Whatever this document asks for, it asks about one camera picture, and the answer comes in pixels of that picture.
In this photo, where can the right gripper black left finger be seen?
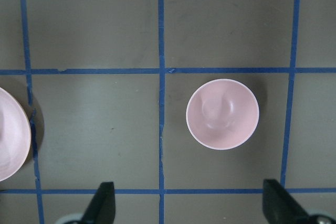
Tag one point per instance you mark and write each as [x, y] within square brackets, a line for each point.
[102, 207]

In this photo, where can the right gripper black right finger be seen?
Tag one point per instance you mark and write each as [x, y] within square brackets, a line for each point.
[279, 206]

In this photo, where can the pink plate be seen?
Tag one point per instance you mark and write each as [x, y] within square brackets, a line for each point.
[15, 135]

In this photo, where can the pink bowl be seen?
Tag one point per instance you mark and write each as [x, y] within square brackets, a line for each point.
[222, 114]

